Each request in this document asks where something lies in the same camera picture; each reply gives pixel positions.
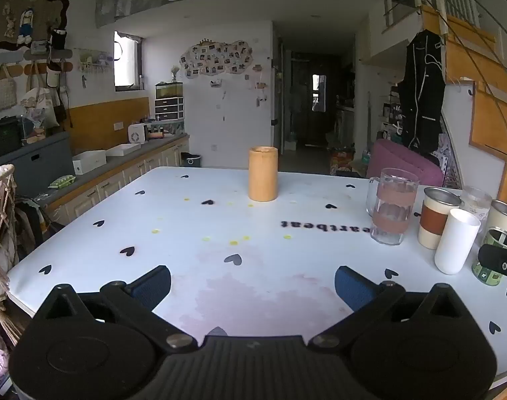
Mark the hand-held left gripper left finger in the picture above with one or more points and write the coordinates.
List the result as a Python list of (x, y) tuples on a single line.
[(152, 286)]

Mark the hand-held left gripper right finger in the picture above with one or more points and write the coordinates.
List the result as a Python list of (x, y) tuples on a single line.
[(353, 286)]

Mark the bamboo wooden cup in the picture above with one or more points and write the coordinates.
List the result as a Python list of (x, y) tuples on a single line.
[(262, 175)]

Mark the green patterned cup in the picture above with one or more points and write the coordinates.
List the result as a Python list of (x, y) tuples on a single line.
[(493, 275)]

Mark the tall white cup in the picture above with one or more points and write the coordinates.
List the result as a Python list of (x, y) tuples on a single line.
[(455, 243)]

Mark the cream steel cup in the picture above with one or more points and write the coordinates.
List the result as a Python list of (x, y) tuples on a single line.
[(501, 218)]

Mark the steel cup with brown sleeve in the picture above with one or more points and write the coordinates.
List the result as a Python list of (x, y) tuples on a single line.
[(433, 221)]

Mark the small clear glass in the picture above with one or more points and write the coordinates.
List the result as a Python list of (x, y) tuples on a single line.
[(477, 202)]

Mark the glass mug with brown band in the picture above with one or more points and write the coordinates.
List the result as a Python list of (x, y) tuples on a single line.
[(393, 212)]

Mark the white heart print tablecloth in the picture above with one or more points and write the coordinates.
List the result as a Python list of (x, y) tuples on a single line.
[(245, 241)]

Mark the white cabinet with grey counter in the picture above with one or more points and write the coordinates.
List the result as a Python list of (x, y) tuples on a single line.
[(124, 171)]

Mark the pink armchair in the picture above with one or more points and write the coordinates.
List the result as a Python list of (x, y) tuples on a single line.
[(403, 164)]

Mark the grey trash bin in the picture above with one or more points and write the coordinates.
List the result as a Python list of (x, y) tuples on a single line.
[(191, 160)]

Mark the green packet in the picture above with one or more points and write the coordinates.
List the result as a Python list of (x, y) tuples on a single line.
[(61, 181)]

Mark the white storage box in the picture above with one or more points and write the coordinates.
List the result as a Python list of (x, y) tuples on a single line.
[(88, 162)]

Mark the white tray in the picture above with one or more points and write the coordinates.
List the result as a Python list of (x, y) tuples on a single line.
[(123, 149)]

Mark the small white appliance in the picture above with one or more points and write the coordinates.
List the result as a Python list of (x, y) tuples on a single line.
[(136, 134)]

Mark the grey storage chest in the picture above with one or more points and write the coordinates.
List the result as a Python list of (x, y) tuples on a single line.
[(32, 164)]

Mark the small plastic drawer unit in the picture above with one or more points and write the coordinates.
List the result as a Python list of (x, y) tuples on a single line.
[(169, 109)]

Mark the black hanging jacket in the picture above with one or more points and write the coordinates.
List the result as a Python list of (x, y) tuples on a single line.
[(422, 91)]

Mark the glass fish tank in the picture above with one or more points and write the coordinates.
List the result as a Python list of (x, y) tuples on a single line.
[(168, 89)]

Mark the black plastic basket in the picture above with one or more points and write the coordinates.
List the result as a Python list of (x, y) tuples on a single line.
[(2, 137)]

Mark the window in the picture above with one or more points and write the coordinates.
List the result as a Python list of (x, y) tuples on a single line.
[(126, 62)]

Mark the cloud shaped photo collage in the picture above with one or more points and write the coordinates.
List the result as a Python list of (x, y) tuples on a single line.
[(216, 58)]

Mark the cream woven tote bag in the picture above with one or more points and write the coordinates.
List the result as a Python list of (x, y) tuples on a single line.
[(1, 93)]

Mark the brown wall board with dolls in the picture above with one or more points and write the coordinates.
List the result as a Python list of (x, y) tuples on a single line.
[(24, 16)]

